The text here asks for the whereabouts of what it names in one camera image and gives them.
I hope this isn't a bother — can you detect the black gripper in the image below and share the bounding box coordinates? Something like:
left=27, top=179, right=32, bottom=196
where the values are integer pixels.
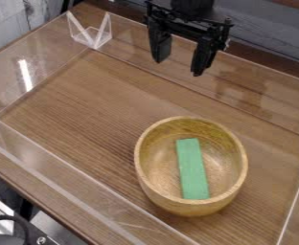
left=145, top=0, right=234, bottom=77

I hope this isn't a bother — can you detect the brown wooden bowl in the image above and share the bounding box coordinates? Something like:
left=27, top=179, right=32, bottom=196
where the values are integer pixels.
left=135, top=116, right=249, bottom=217

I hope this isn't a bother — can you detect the green rectangular block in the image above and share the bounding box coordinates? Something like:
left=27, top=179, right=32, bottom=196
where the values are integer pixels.
left=175, top=138, right=210, bottom=200

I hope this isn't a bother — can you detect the clear acrylic corner bracket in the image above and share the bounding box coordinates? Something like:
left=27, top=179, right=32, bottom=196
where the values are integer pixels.
left=67, top=11, right=112, bottom=50

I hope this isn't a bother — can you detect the clear acrylic tray wall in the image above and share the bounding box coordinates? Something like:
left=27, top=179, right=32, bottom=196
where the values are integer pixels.
left=0, top=4, right=299, bottom=245

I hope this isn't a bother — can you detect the black cable bottom left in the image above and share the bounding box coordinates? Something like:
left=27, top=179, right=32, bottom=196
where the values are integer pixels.
left=0, top=213, right=35, bottom=245

